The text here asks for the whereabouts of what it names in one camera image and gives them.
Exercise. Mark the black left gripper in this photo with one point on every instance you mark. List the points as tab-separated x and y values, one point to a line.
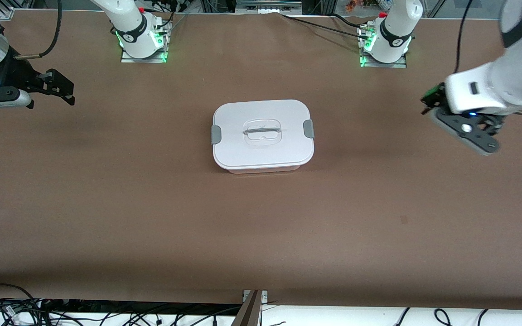
432	97

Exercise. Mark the aluminium corner bracket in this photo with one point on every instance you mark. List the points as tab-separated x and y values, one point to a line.
6	12

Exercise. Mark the brown wooden post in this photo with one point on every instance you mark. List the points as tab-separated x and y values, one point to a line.
248	312

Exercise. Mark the grey metal box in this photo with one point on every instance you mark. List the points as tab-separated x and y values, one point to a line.
268	5

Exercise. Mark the small metal bracket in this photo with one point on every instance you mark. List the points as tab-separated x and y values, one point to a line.
264	295

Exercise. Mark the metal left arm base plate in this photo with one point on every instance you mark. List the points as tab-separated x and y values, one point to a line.
365	61

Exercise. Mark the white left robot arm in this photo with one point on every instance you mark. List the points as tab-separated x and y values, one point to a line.
505	77

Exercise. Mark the white plastic box base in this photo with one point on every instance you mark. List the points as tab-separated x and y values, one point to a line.
265	170

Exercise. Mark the brown paper table cover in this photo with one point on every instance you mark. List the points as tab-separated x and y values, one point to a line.
261	226

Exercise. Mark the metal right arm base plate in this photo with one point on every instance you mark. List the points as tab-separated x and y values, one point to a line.
161	54

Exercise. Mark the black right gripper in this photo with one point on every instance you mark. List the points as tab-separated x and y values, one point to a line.
17	72

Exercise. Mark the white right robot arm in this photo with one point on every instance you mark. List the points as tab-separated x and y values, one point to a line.
129	22

